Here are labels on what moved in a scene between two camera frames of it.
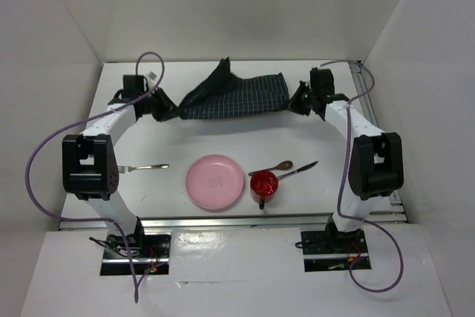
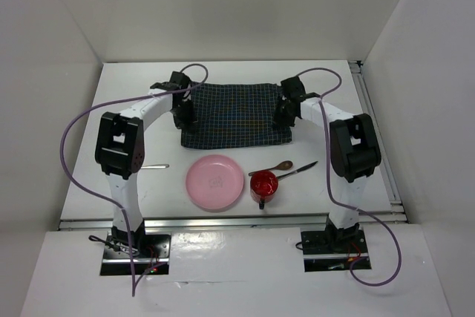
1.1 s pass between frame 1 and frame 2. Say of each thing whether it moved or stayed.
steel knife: stayed
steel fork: stayed
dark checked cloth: moved
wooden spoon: stayed
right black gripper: moved
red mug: stayed
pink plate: stayed
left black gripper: moved
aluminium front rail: stayed
